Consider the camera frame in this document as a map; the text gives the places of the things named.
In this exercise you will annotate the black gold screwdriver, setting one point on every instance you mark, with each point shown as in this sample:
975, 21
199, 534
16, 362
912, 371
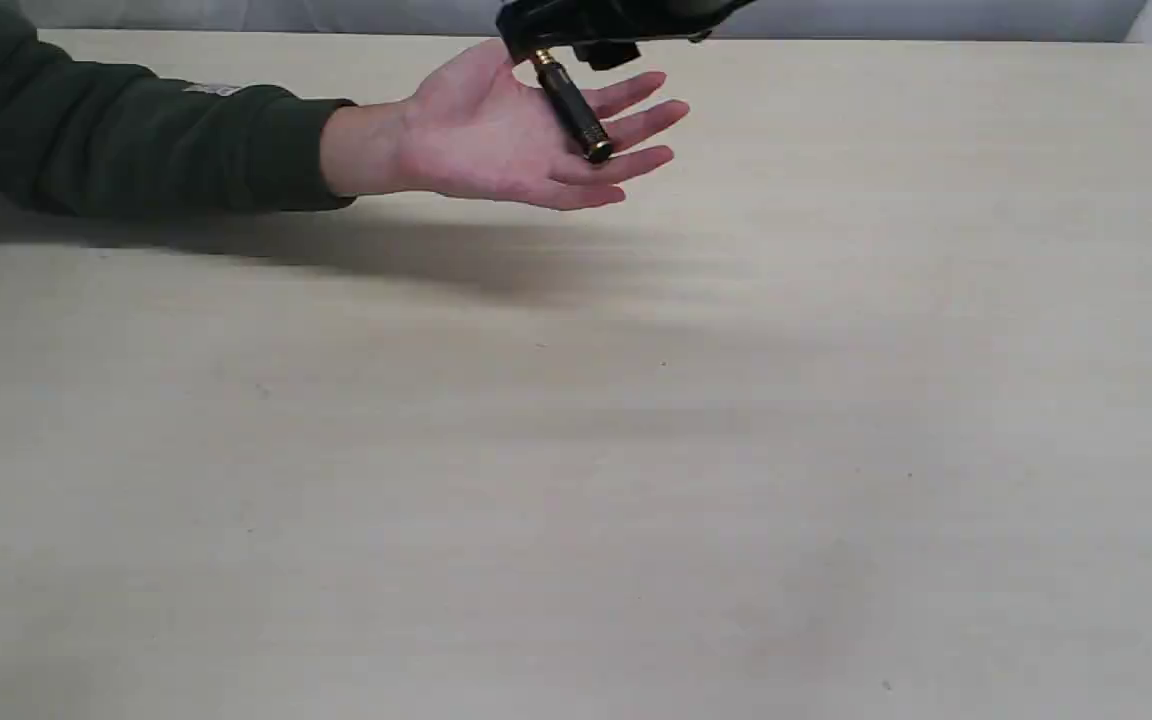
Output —
572, 110

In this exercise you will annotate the open bare human hand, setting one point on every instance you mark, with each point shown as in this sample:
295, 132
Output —
472, 131

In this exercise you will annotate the dark green sleeved forearm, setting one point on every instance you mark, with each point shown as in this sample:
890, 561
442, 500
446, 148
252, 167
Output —
86, 139

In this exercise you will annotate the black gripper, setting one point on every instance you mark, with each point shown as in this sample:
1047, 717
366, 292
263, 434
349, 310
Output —
604, 34

